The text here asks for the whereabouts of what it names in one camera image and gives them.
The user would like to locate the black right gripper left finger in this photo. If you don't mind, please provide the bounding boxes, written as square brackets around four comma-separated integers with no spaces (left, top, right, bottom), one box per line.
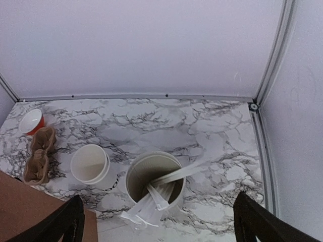
[8,195,85,241]

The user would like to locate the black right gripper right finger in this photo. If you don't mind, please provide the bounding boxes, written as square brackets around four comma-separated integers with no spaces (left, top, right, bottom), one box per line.
[233,192,317,242]

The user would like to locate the brown paper takeout bag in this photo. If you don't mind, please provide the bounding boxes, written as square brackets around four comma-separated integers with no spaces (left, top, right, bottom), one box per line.
[0,170,98,242]

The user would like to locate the white paper cup stack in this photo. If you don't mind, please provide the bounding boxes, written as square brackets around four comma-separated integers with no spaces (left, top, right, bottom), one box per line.
[70,144,119,192]

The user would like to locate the white wrapped stirrer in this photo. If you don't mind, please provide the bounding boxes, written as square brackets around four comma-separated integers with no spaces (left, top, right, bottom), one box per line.
[120,183,175,230]
[150,162,208,186]

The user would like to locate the brown cardboard cup carrier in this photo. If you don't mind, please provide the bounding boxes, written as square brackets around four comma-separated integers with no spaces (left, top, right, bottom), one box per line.
[23,126,57,186]

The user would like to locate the white ribbed holder cup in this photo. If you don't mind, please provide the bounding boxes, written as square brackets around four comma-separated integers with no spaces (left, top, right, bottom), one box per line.
[125,151,182,203]

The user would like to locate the red paper bowl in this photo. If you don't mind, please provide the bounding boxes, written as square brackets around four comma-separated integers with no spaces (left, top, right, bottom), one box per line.
[19,109,45,136]

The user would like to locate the left aluminium frame post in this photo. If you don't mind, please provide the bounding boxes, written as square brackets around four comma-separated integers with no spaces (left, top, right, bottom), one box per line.
[0,74,20,103]

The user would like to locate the aluminium frame post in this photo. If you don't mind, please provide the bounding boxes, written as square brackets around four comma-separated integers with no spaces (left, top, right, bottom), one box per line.
[0,74,20,103]
[249,1,296,112]

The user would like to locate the right aluminium frame post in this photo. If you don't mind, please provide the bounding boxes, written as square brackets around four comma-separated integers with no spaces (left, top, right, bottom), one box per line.
[249,1,296,112]

